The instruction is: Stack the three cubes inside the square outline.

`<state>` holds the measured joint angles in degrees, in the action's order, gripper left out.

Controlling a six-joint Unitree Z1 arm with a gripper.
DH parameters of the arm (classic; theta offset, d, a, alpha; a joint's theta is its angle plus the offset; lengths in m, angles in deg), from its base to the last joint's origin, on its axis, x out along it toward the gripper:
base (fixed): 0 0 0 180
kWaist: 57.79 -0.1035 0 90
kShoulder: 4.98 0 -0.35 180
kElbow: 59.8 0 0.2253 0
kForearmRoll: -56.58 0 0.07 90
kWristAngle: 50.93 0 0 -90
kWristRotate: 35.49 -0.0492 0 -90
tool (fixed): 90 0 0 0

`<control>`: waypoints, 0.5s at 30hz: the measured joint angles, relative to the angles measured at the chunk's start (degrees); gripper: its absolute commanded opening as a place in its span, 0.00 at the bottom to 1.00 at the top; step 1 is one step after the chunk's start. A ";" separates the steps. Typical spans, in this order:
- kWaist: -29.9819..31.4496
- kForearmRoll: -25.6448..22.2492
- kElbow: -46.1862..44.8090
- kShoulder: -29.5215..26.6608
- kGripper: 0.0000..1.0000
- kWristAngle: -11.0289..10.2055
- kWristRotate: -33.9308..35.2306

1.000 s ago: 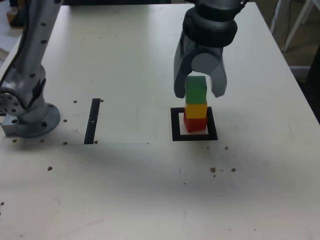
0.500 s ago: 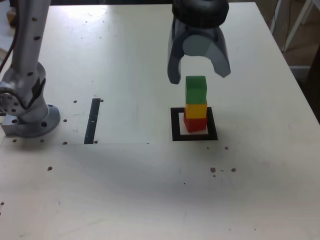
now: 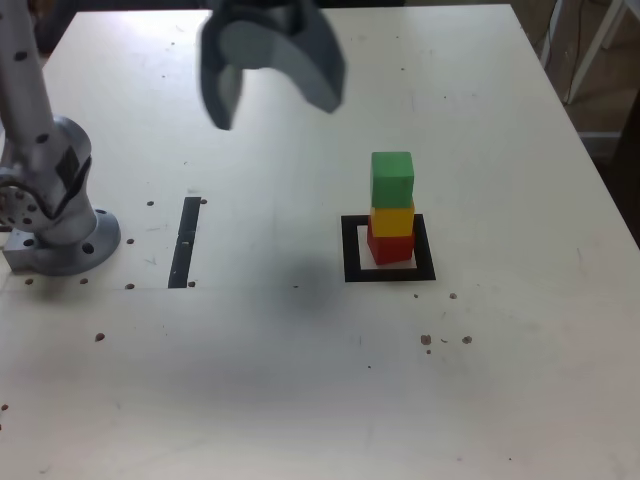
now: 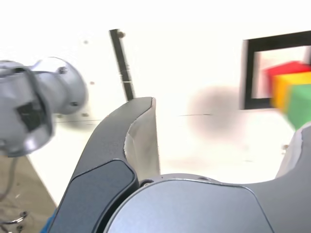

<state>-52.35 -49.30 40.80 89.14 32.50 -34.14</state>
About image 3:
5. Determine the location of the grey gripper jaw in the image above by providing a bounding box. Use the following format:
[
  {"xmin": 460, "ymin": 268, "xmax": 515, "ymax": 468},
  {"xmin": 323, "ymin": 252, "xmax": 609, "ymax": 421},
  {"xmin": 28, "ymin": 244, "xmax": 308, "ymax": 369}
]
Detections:
[
  {"xmin": 198, "ymin": 13, "xmax": 245, "ymax": 133},
  {"xmin": 221, "ymin": 0, "xmax": 349, "ymax": 116}
]

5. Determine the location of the green cube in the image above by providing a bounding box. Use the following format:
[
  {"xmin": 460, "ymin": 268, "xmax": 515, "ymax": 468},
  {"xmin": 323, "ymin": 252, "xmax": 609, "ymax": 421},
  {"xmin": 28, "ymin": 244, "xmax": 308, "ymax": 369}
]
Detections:
[{"xmin": 369, "ymin": 151, "xmax": 417, "ymax": 208}]

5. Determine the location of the yellow cube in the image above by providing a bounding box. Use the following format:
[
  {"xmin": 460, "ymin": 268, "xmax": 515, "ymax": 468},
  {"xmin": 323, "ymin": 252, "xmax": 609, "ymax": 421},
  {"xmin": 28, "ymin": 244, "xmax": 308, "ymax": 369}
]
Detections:
[{"xmin": 368, "ymin": 201, "xmax": 417, "ymax": 238}]

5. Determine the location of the red cube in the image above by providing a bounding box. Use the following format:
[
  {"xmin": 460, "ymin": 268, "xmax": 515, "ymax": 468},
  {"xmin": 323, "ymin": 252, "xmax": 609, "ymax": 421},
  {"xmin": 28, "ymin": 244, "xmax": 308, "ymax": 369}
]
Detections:
[{"xmin": 365, "ymin": 224, "xmax": 417, "ymax": 266}]

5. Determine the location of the black tape square outline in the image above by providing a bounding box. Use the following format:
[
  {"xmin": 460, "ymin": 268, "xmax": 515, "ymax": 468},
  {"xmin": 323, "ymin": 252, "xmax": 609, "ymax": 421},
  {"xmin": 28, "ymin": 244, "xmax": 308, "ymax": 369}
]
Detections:
[{"xmin": 340, "ymin": 213, "xmax": 437, "ymax": 284}]

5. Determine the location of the black tape strip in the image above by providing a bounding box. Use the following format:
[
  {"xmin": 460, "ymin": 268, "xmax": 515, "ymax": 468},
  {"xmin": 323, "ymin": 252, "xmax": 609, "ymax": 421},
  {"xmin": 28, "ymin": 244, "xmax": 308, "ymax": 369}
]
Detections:
[{"xmin": 167, "ymin": 196, "xmax": 202, "ymax": 290}]

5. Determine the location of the white low shelf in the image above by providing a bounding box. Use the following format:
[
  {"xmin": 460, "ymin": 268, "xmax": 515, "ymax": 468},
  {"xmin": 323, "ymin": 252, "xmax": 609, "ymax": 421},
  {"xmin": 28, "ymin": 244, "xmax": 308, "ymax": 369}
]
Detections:
[{"xmin": 578, "ymin": 129, "xmax": 624, "ymax": 162}]

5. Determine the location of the dark furniture piece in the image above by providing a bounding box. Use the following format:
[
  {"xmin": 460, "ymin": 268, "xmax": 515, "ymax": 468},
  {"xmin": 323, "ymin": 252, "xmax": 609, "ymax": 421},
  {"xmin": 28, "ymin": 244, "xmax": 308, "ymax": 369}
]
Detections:
[{"xmin": 606, "ymin": 83, "xmax": 640, "ymax": 202}]

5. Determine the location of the white metal frame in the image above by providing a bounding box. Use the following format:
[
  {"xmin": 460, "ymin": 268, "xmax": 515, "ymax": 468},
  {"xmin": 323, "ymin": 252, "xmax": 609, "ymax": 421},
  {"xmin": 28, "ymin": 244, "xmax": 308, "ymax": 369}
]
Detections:
[{"xmin": 538, "ymin": 0, "xmax": 640, "ymax": 106}]

